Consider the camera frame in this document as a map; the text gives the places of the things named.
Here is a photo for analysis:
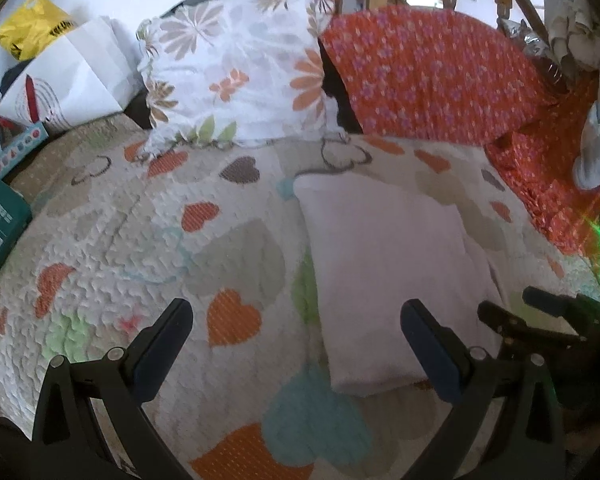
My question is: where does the orange floral sheet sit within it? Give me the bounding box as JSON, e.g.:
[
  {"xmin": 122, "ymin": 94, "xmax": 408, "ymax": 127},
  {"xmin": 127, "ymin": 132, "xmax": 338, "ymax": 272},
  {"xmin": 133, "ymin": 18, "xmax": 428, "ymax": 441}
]
[{"xmin": 485, "ymin": 75, "xmax": 600, "ymax": 256}]

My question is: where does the green cardboard box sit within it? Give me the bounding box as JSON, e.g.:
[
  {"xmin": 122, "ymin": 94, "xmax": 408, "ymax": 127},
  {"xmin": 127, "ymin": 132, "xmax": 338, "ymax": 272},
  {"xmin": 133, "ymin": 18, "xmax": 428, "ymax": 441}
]
[{"xmin": 0, "ymin": 165, "xmax": 33, "ymax": 301}]

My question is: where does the yellow plastic bag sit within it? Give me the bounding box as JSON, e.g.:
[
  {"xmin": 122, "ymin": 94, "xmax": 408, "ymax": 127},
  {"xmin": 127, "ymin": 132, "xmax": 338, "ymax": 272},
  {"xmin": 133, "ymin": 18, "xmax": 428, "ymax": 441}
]
[{"xmin": 0, "ymin": 0, "xmax": 81, "ymax": 61}]

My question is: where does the cream floral cloth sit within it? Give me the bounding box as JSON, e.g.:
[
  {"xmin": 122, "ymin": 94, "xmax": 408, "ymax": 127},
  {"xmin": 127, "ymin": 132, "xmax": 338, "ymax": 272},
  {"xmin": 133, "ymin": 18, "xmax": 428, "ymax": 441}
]
[{"xmin": 547, "ymin": 0, "xmax": 600, "ymax": 72}]

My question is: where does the orange floral pillow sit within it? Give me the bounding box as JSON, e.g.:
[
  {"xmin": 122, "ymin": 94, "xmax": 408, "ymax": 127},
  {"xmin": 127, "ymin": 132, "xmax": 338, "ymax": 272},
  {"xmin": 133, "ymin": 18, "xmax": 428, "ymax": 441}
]
[{"xmin": 319, "ymin": 5, "xmax": 561, "ymax": 147}]

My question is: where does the colourful dotted flat box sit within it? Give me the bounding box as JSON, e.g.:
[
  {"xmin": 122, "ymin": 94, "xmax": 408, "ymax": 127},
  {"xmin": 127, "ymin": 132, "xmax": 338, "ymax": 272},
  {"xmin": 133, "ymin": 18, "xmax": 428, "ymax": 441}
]
[{"xmin": 0, "ymin": 121, "xmax": 50, "ymax": 181}]

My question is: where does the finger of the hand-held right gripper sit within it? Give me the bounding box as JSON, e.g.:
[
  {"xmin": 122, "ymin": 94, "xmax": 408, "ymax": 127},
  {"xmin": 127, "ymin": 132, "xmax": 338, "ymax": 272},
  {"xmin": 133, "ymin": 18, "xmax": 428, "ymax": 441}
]
[
  {"xmin": 522, "ymin": 286, "xmax": 600, "ymax": 322},
  {"xmin": 477, "ymin": 301, "xmax": 587, "ymax": 349}
]

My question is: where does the white paper bag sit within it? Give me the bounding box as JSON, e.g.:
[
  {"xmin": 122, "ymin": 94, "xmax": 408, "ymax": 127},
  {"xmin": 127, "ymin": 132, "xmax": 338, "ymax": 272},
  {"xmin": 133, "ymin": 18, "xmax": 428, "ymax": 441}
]
[{"xmin": 0, "ymin": 16, "xmax": 148, "ymax": 133}]

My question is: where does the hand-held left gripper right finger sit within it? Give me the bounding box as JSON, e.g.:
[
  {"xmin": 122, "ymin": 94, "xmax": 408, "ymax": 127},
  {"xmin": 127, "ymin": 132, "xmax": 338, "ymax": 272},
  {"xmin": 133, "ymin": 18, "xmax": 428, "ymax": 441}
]
[{"xmin": 400, "ymin": 299, "xmax": 568, "ymax": 480}]

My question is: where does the heart-print quilt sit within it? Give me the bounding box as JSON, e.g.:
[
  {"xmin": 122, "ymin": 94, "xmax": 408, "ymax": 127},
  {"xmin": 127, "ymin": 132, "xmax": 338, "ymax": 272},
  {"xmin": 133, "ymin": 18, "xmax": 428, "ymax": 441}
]
[{"xmin": 0, "ymin": 115, "xmax": 600, "ymax": 480}]

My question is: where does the pale blue garment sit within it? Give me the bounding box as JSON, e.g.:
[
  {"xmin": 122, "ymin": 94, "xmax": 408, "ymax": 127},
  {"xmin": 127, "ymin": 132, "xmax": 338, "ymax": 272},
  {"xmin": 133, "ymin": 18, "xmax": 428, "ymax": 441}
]
[{"xmin": 572, "ymin": 55, "xmax": 600, "ymax": 191}]

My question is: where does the white floral pillow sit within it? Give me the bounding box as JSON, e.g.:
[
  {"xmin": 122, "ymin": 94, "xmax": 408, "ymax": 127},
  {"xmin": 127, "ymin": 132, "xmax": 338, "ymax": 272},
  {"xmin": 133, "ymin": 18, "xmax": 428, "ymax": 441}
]
[{"xmin": 136, "ymin": 0, "xmax": 351, "ymax": 158}]

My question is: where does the silver foil wrap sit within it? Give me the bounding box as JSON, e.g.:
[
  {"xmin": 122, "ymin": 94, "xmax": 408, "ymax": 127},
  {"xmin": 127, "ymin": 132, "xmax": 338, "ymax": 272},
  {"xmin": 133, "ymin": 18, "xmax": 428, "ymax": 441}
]
[{"xmin": 500, "ymin": 17, "xmax": 556, "ymax": 61}]

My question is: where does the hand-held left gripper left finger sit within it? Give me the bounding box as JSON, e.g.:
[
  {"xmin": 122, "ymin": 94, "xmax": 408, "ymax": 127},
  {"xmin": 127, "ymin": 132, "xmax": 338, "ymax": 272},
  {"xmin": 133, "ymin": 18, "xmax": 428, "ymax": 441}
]
[{"xmin": 30, "ymin": 298, "xmax": 195, "ymax": 480}]

